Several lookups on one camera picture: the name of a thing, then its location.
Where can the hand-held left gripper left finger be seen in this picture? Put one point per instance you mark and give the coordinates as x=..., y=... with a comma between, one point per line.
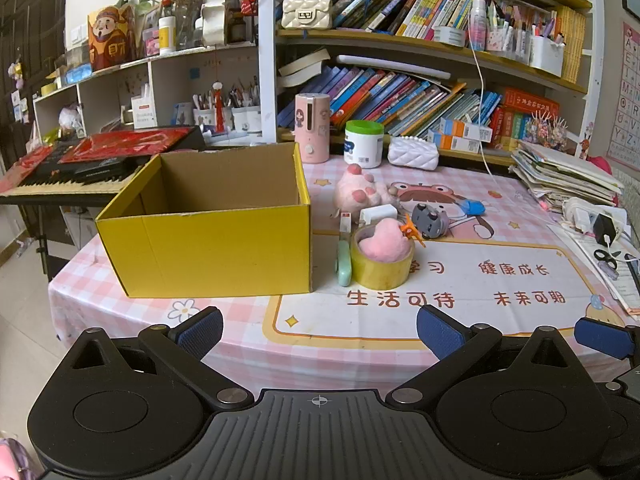
x=200, y=332

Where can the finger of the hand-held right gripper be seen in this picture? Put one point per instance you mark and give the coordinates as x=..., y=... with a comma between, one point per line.
x=600, y=335

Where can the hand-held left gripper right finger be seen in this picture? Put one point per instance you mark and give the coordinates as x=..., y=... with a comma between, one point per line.
x=440, y=332

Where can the yellow cardboard box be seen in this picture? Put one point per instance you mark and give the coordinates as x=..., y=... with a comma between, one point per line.
x=200, y=255

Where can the pink heart plush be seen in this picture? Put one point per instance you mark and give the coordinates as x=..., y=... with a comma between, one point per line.
x=385, y=245

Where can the orange hair clip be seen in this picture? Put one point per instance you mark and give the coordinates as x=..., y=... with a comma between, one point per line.
x=407, y=230

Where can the white charger plug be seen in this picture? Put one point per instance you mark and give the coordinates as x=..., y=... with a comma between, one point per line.
x=377, y=214

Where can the small white staple box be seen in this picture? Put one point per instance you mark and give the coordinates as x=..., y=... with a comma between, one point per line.
x=345, y=222

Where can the pink printed tablecloth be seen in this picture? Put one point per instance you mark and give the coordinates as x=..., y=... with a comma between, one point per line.
x=450, y=285

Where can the black scissors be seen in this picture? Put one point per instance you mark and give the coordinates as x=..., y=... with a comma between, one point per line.
x=606, y=260

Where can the clear packing tape roll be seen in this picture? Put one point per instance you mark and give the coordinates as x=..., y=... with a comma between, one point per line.
x=380, y=272

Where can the black power adapter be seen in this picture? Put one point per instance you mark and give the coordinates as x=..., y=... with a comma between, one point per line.
x=605, y=230

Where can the grey mouse toy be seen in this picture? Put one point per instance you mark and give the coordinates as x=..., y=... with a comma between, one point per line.
x=430, y=220

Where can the mint green box cutter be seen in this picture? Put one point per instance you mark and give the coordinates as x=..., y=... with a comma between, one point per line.
x=343, y=265

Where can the white power strip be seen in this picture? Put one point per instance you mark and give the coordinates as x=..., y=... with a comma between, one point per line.
x=580, y=212

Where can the small blue clip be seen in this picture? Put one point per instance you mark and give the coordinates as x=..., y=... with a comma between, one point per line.
x=474, y=206

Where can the pink paw plush toy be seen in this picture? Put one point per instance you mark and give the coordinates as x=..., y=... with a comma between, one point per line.
x=360, y=192

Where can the stack of paper booklets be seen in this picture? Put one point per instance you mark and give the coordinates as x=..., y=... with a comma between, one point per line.
x=565, y=175

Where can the white quilted purse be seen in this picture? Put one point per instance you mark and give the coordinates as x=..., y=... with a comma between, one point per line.
x=412, y=152

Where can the black keyboard stand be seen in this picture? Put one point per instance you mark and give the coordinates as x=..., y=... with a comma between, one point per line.
x=42, y=240

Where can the black electronic keyboard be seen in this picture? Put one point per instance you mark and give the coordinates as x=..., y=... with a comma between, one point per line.
x=75, y=177

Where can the white jar green lid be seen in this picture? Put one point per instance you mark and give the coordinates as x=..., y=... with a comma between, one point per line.
x=364, y=147

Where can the orange white small boxes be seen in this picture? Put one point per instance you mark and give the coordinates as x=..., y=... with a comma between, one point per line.
x=460, y=132

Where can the large red printed sheet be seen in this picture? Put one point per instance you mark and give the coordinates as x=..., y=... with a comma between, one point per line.
x=125, y=142

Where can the pink flower ornament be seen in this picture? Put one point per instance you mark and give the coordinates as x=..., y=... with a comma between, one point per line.
x=549, y=132

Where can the white pen cup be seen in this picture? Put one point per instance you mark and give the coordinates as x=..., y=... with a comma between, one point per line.
x=246, y=120
x=207, y=119

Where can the pink purple bag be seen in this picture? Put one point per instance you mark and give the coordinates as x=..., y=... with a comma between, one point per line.
x=12, y=460

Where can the white box red label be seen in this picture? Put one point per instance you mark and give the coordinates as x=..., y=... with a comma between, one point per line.
x=141, y=112

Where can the red tassel ornament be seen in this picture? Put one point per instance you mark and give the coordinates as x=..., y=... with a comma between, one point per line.
x=218, y=105

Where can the pink cylinder desk device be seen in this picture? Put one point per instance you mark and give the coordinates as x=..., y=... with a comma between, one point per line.
x=312, y=127

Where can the red thick dictionaries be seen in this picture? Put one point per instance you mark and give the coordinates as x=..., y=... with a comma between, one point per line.
x=530, y=110

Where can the row of blue red books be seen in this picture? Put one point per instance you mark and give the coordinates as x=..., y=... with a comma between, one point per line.
x=390, y=100

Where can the small red printed sheet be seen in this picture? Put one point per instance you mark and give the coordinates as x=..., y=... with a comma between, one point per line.
x=30, y=162

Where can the white plastic bag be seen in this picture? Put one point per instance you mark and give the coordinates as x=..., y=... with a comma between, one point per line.
x=69, y=120

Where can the white cubby shelf unit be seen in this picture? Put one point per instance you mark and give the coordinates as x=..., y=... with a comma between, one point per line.
x=165, y=72

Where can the white rolled paper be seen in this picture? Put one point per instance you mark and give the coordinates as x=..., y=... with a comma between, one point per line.
x=395, y=67

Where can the white desk pen organizer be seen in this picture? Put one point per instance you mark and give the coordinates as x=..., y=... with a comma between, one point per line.
x=546, y=57

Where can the thick open-paged book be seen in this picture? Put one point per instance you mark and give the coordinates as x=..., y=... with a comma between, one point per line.
x=302, y=67

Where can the yellow book stack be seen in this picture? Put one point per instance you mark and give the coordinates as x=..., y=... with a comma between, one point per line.
x=571, y=45

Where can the white bottle yellow label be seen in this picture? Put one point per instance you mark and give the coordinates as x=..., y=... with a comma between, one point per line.
x=167, y=35

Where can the fortune god figure box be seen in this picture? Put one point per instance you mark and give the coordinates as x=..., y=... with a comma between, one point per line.
x=110, y=40

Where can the pink spray bottle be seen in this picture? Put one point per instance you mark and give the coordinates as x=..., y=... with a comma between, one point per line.
x=478, y=25

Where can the white curved ornament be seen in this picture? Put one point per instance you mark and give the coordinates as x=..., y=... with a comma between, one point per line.
x=215, y=20

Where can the row of colourful slanted books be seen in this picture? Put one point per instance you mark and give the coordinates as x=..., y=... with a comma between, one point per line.
x=425, y=5

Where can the alphabet wall poster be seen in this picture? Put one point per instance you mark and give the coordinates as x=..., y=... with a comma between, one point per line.
x=627, y=100

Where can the wooden bookshelf white frame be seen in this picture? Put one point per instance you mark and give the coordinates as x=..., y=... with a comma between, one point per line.
x=267, y=60

